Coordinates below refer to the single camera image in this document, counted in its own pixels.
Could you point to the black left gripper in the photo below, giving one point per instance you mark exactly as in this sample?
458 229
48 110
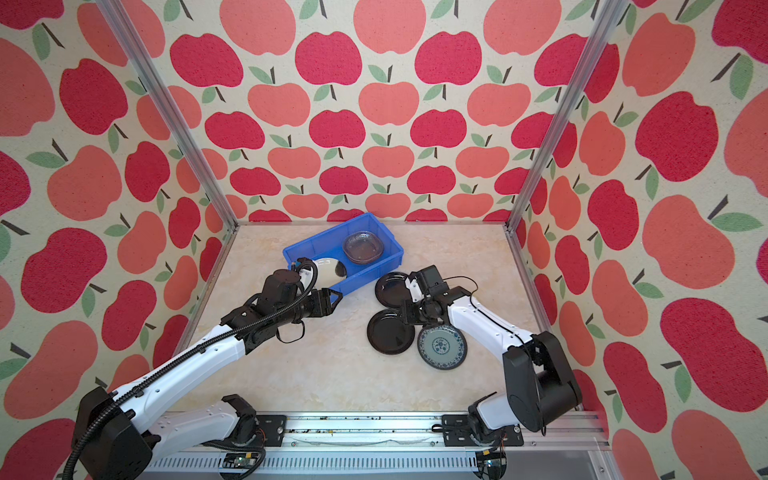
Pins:
323 304

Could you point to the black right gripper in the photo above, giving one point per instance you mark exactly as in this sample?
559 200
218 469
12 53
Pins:
408 310

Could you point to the blue patterned round plate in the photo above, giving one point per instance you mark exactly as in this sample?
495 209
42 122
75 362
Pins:
442 347

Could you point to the black round plate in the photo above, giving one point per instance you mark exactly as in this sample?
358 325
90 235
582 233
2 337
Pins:
388 334
391 290

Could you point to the black round plate front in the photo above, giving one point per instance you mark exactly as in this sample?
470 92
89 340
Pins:
388 334

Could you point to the clear glass plate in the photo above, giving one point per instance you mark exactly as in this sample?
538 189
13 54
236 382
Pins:
363 247

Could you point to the white floral round plate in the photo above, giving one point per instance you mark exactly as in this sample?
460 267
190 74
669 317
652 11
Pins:
330 269

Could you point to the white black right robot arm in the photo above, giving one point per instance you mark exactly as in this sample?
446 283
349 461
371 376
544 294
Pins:
539 383

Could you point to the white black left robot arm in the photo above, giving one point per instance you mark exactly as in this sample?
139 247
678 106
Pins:
119 433

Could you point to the blue plastic bin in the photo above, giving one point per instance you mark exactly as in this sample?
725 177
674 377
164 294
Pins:
329 244

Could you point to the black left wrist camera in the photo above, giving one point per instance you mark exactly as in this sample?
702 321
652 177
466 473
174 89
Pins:
279 290

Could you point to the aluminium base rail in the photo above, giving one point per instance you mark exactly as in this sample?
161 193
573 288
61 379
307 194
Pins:
400 444

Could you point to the aluminium left corner post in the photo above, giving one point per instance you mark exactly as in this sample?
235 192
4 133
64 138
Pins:
130 40

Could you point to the aluminium corner post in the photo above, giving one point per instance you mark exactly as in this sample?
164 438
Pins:
602 31
130 40

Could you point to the aluminium right corner post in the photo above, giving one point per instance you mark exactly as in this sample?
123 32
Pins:
602 31

